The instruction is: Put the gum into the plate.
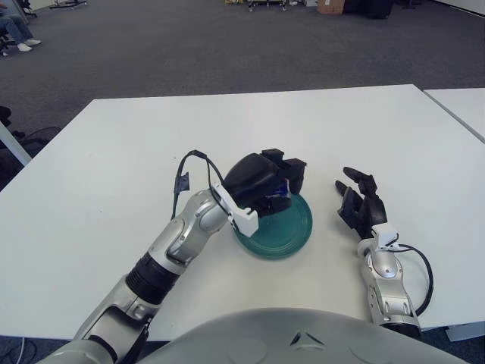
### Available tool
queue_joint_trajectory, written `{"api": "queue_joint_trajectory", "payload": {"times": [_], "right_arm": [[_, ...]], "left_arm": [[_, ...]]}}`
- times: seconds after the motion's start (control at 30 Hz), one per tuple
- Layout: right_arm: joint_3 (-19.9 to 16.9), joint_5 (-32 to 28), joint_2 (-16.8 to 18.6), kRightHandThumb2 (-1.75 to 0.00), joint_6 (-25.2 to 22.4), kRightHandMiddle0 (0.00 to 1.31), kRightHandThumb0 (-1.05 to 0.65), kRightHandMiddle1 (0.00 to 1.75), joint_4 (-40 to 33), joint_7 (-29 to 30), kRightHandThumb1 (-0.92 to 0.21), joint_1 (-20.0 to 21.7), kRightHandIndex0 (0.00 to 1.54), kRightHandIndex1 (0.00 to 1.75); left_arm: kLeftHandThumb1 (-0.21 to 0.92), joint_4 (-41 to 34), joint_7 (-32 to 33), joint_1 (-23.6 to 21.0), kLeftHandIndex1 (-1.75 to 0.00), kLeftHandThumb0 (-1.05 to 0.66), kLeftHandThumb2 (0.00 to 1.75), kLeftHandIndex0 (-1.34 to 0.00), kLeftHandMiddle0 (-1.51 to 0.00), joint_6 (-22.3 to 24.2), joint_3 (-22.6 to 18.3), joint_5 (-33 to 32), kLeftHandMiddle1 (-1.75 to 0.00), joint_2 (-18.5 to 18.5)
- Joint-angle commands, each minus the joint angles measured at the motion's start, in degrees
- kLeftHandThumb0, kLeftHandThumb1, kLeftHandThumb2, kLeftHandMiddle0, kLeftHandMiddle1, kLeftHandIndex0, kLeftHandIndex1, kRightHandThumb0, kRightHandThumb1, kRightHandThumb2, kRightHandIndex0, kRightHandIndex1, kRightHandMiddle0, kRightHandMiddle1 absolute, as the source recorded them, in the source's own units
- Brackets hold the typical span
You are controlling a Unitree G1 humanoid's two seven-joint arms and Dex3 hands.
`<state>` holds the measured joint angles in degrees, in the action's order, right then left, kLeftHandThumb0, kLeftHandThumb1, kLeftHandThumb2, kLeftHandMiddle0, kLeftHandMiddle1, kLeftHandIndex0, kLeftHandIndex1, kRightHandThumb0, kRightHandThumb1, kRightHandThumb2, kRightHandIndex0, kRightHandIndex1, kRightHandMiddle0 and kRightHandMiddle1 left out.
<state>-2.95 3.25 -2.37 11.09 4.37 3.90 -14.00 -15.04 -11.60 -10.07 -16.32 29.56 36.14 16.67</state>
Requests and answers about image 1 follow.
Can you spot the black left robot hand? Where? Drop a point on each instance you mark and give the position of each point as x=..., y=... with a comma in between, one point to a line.
x=254, y=178

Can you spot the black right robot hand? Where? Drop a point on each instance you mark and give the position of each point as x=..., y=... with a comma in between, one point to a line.
x=369, y=214

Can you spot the blue gum pack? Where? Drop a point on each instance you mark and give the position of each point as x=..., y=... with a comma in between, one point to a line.
x=282, y=191

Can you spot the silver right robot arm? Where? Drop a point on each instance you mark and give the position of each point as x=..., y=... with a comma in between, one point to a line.
x=390, y=288

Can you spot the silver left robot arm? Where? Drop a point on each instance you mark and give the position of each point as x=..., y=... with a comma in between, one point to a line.
x=182, y=235

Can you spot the green round plate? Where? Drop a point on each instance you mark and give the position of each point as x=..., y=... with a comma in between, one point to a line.
x=288, y=235

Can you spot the white neighbouring table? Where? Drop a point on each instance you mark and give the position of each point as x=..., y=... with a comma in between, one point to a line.
x=460, y=106

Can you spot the white table foot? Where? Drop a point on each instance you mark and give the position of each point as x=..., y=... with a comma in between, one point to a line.
x=466, y=333

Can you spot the grey robot torso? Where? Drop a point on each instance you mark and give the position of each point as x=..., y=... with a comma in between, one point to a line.
x=265, y=337

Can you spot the metal wheeled rack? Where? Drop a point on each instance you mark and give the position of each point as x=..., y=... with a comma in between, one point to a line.
x=271, y=4

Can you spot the brown cardboard box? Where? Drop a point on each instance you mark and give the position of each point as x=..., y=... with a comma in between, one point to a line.
x=330, y=6

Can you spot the black bulky seat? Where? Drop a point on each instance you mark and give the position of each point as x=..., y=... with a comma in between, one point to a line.
x=367, y=8

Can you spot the white table leg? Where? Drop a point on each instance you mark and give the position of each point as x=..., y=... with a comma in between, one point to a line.
x=13, y=146

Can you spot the black chair base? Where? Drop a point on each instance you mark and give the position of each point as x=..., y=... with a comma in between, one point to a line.
x=68, y=3

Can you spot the black object on floor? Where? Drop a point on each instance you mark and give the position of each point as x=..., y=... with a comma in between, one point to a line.
x=4, y=113

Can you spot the seated person in jeans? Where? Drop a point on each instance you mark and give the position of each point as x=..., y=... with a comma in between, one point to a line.
x=17, y=28

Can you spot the black office chair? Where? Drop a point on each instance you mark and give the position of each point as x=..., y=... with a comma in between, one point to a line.
x=4, y=43

